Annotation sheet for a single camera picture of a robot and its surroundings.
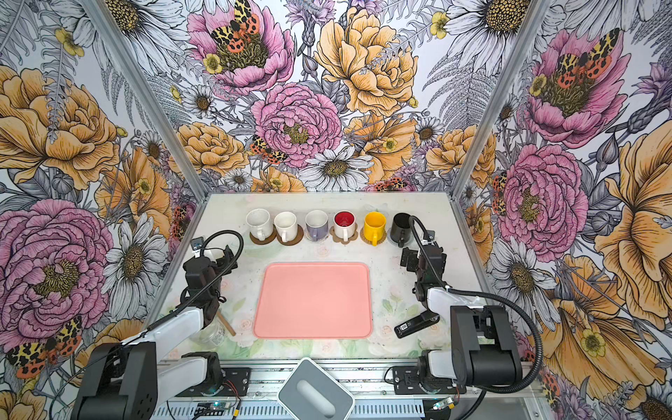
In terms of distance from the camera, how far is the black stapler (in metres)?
0.83

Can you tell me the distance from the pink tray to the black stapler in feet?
0.29

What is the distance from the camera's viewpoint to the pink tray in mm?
860
